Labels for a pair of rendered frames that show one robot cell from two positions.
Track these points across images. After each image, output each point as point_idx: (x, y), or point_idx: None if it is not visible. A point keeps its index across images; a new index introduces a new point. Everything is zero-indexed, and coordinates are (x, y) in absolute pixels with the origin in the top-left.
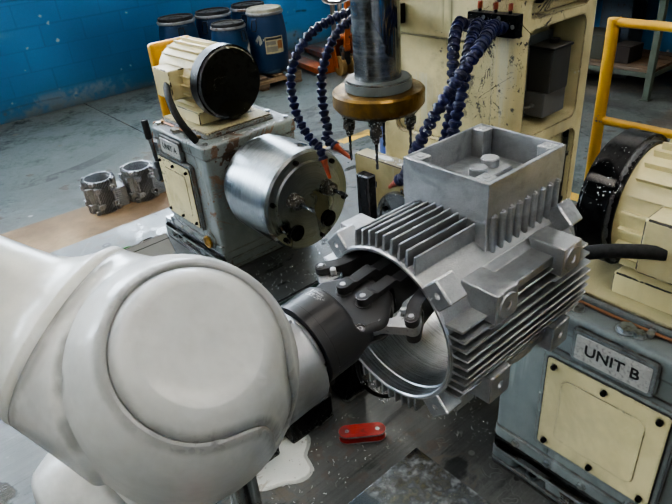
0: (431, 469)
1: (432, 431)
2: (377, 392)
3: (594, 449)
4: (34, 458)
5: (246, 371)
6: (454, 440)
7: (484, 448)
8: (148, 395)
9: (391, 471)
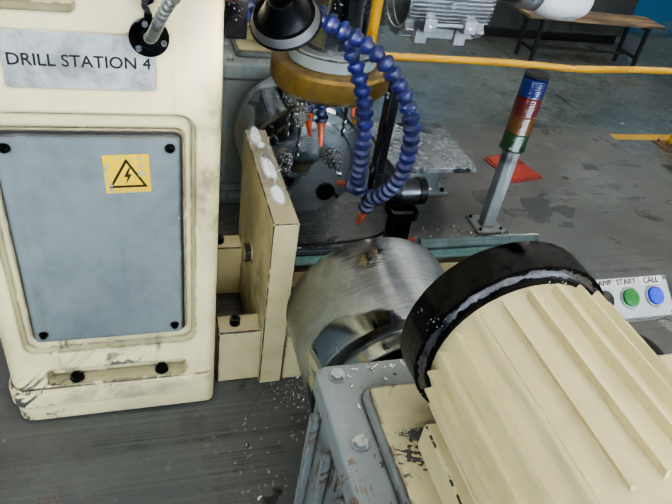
0: (394, 160)
1: (349, 224)
2: None
3: None
4: (656, 341)
5: None
6: (340, 215)
7: (327, 205)
8: None
9: (415, 167)
